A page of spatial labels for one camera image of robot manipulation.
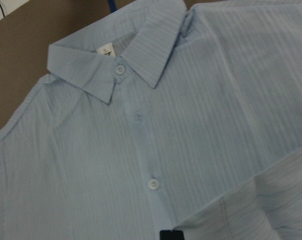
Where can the light blue button-up shirt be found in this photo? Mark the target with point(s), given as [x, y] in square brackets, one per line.
[162, 115]

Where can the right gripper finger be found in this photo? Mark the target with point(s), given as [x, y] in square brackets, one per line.
[167, 232]

